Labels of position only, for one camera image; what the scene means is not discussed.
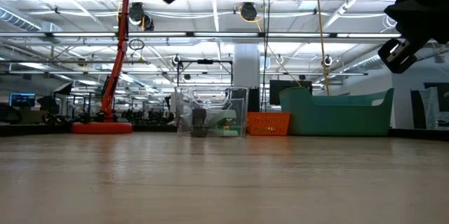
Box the orange plastic basket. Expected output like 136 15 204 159
247 112 292 136

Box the computer monitor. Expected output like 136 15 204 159
424 82 449 112

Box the long ceiling light strip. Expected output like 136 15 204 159
0 30 403 39

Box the yellow hanging cable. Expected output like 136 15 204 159
314 0 331 95

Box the white building column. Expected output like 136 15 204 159
233 43 261 90

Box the clear plastic bin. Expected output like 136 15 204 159
174 86 250 138

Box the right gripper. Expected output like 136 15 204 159
384 0 449 53

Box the background black metal frame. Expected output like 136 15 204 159
176 58 234 88

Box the teal plastic tub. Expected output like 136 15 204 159
279 86 395 137

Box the red desk lamp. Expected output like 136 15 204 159
72 0 142 134

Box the blue-lit background monitor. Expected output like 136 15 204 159
8 92 36 108

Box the dark background monitor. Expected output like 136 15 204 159
269 79 313 105

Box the silver ventilation duct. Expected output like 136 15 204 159
345 54 385 73

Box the black stapler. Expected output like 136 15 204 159
191 107 208 138

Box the black ribbed box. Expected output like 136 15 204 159
229 86 261 112

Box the ceiling cable reel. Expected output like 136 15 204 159
128 1 155 31
240 1 259 21

